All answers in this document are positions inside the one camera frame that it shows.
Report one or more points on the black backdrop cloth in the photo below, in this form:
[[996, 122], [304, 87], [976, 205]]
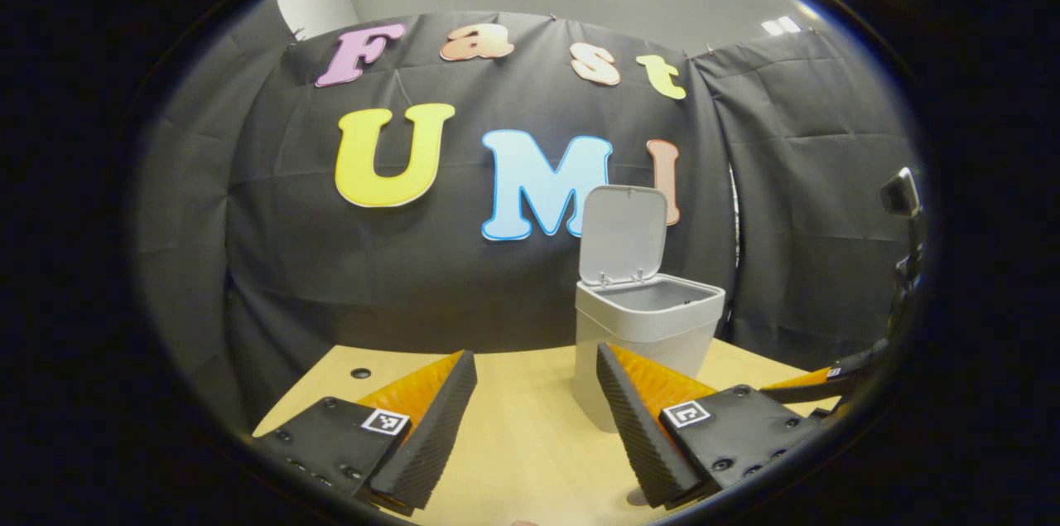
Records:
[[464, 286]]

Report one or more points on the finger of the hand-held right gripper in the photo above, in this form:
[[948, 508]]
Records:
[[828, 388]]

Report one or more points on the wooden desktop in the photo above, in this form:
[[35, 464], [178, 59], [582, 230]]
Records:
[[530, 427]]

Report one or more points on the white desktop garbage bin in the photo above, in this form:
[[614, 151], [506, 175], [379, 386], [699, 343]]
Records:
[[646, 319]]

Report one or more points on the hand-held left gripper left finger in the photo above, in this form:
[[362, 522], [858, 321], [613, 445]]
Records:
[[435, 435]]

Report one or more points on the ceiling light panel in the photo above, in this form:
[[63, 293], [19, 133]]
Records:
[[781, 25]]

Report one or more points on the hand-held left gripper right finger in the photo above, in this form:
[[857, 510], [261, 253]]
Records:
[[638, 435]]

